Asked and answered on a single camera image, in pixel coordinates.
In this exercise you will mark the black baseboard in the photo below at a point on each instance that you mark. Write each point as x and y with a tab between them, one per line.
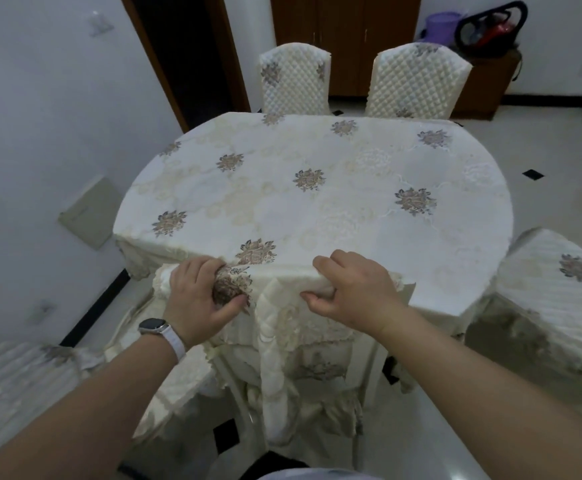
95	307

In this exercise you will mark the person's left forearm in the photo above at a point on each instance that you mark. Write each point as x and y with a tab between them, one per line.
80	419

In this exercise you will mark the red black vacuum cleaner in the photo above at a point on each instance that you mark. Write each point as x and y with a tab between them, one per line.
496	29

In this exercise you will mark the person's right hand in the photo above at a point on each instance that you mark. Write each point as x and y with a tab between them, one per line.
366	294

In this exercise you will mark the brown wooden door frame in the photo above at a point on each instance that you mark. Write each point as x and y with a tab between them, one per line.
228	54

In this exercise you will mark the tall brown wooden cabinet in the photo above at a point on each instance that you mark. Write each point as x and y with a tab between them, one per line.
346	34

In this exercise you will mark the low brown drawer cabinet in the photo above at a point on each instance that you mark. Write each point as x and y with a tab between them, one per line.
486	84

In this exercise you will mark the person's left hand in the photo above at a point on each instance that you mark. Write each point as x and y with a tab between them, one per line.
191	299

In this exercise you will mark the table with cream floral tablecloth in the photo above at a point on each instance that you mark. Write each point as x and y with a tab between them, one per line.
321	219

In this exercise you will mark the white shirt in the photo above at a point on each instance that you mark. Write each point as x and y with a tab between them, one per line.
321	475

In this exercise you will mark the purple plastic basket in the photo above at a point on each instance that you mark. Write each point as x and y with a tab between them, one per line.
441	27

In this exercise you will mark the black trousers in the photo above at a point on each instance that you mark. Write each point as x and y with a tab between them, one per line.
271	467

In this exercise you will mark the white wall light switch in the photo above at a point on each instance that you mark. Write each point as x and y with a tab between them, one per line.
99	23

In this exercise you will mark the person's right forearm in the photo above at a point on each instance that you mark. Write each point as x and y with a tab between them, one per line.
496	404

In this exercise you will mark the cream quilted cover chair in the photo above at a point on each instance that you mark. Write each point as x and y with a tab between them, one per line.
546	289
296	79
281	334
20	374
416	79

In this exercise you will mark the smartwatch with white band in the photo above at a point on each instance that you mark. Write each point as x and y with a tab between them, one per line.
168	337

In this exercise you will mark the beige wall panel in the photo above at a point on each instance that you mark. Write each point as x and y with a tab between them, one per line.
93	214

